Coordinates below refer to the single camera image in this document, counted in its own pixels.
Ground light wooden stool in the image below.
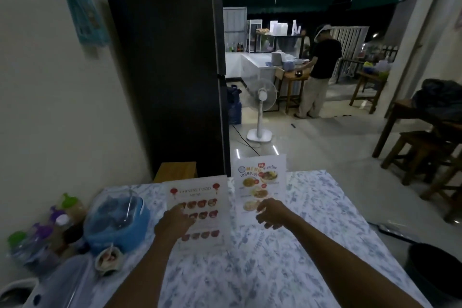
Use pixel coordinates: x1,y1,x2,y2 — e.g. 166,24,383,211
153,161,198,184

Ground green cap clear bottle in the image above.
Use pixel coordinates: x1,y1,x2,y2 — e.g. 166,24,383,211
7,231,35,265

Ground white appliance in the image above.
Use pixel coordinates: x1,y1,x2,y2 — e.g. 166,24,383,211
0,277,41,308

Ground white standing fan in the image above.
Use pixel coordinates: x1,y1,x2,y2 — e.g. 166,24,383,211
244,78,279,143

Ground white counter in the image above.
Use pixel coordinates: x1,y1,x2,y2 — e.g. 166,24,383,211
225,52,312,97

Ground person's right hand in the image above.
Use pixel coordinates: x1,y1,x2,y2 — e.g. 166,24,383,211
255,198,296,230

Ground person's left forearm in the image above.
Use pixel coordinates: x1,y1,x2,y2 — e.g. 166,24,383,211
104,237,181,308

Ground blue gas cylinder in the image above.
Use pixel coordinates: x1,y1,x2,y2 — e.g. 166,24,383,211
227,84,243,125

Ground black bin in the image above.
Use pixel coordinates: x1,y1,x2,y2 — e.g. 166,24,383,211
404,243,462,308

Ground red lantern menu stand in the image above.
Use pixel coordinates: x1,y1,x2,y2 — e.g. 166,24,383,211
162,176,232,251

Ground blue container with clear lid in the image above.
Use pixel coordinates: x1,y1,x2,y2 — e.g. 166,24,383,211
83,189,151,256

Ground black fan cable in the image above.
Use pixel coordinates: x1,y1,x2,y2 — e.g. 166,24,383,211
231,124,261,157

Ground dark wooden stool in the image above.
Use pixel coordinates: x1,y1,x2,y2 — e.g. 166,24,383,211
380,130,456,186
420,158,462,225

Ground green cap sauce bottle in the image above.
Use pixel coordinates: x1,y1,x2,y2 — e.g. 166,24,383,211
61,192,87,227

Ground white slatted gate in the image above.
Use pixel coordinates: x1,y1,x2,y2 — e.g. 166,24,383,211
330,26,370,82

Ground small wooden side table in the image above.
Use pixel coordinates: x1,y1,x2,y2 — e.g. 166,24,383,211
274,66,312,114

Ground purple cap sauce bottle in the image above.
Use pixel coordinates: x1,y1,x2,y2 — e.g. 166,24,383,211
46,206,78,252

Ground dark wooden table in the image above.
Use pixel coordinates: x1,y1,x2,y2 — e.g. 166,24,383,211
372,98,462,159

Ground orange food photo menu stand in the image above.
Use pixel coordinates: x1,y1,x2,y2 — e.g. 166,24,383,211
232,154,288,219

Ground white metal shelf frame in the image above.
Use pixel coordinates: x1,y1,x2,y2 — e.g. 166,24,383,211
246,19,263,53

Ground light wooden table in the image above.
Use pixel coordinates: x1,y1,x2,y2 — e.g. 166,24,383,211
349,70,389,114

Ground blue wall poster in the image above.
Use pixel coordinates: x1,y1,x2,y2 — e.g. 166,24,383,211
57,0,111,47

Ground person's right forearm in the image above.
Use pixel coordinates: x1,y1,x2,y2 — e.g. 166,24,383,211
283,210,421,308

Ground small condiment bowl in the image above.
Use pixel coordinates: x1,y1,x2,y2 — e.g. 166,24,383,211
94,244,123,278

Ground black bag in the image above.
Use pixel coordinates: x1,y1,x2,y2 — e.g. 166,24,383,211
411,78,462,123

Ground black refrigerator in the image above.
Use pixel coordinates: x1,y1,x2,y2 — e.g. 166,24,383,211
103,0,232,184

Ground blue floral tablecloth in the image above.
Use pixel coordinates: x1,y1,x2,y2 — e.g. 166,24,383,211
85,170,434,308

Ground white box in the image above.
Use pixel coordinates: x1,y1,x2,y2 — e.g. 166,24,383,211
269,20,289,36

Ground person's left hand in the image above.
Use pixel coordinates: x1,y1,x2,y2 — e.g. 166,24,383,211
154,203,198,247

